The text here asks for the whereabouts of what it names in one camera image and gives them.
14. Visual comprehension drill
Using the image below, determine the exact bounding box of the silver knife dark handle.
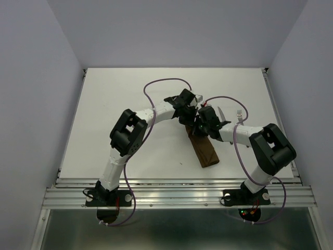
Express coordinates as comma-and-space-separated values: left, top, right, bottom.
217, 106, 226, 122

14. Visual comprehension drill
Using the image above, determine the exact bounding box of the brown cloth napkin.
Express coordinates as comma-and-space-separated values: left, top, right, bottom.
185, 126, 220, 168

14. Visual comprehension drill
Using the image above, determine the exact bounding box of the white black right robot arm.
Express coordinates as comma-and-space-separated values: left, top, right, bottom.
194, 106, 297, 206

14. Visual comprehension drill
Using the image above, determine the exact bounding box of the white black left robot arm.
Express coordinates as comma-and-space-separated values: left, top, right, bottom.
88, 89, 203, 206

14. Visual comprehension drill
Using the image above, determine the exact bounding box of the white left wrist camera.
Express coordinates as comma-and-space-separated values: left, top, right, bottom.
195, 94, 203, 103

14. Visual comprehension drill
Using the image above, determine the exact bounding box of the silver fork dark handle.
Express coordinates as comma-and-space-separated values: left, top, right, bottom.
237, 109, 244, 126

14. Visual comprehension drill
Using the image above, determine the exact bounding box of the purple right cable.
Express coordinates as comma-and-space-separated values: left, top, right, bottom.
202, 96, 288, 225

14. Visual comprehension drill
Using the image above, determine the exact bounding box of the purple cable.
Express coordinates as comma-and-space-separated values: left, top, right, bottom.
202, 96, 288, 225
98, 78, 193, 227

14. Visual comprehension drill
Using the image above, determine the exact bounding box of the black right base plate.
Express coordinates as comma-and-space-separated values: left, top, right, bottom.
220, 189, 271, 207

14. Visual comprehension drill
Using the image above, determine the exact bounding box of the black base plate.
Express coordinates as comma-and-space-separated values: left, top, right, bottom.
84, 189, 132, 207
220, 189, 271, 207

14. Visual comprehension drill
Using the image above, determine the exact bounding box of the aluminium rail frame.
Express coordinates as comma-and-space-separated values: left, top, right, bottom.
31, 67, 326, 250

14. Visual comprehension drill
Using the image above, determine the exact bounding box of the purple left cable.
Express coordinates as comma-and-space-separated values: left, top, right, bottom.
98, 78, 193, 227

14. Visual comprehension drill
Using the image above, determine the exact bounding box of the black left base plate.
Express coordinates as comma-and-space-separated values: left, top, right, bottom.
84, 189, 132, 207

